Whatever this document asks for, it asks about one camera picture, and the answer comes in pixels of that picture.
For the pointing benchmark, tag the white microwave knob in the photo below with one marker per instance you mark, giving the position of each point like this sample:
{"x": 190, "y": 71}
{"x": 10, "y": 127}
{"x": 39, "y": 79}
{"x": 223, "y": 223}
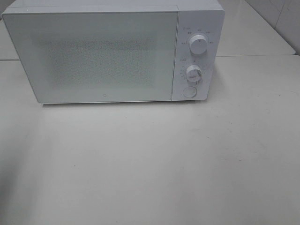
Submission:
{"x": 198, "y": 44}
{"x": 193, "y": 73}

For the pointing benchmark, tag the white microwave oven body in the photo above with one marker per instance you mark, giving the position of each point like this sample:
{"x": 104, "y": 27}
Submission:
{"x": 194, "y": 17}

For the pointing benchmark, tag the white microwave door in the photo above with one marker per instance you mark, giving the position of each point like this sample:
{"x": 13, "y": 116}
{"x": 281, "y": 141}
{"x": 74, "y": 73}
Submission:
{"x": 86, "y": 58}

